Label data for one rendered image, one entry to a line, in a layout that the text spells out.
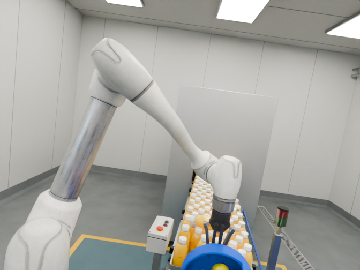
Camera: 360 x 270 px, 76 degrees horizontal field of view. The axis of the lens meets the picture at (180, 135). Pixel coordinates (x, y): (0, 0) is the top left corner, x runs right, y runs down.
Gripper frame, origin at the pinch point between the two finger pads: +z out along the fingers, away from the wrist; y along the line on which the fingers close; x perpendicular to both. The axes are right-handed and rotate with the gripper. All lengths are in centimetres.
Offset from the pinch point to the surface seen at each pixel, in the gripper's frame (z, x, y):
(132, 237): 116, -182, 87
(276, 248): 14, -43, -38
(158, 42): -190, -416, 151
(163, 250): 13.9, -16.7, 23.1
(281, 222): -3, -41, -37
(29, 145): 41, -253, 304
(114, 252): 116, -147, 95
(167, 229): 6.1, -23.9, 23.5
